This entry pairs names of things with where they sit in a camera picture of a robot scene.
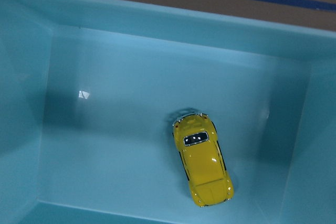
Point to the light blue plastic bin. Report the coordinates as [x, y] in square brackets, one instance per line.
[90, 90]

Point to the yellow beetle toy car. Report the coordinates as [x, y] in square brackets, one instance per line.
[196, 140]

